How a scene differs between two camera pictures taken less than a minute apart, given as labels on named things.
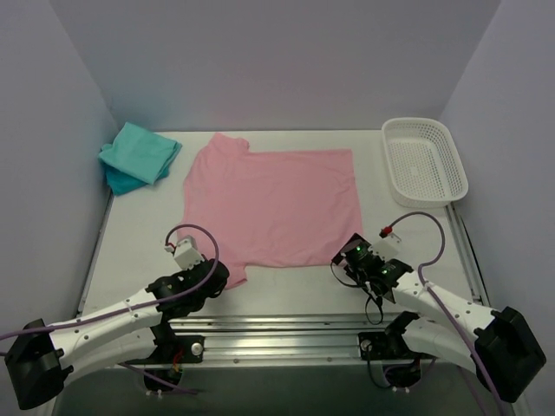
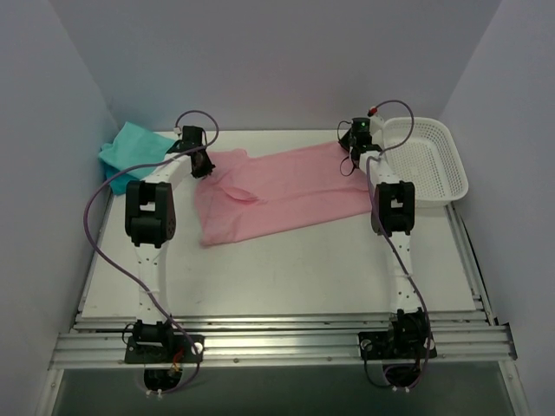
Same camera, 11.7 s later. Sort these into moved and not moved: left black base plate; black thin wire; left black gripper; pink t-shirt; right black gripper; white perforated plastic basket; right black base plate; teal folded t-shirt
Moved: black thin wire; left black gripper; right black gripper; pink t-shirt
Not moved: white perforated plastic basket; right black base plate; left black base plate; teal folded t-shirt
